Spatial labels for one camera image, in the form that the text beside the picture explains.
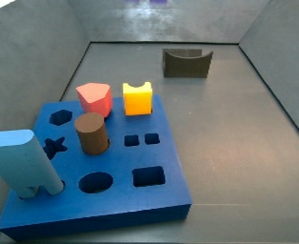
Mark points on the brown cylinder block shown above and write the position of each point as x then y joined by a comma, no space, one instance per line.
89,126

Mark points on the blue shape sorter board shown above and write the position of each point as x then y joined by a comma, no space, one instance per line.
132,185

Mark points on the red pentagon block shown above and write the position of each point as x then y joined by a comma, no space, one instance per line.
94,96

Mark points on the yellow notched block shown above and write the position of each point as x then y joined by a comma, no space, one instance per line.
137,99

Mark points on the light blue arch block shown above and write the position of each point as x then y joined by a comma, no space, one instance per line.
25,167

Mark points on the purple double-square block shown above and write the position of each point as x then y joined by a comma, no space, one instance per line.
158,2

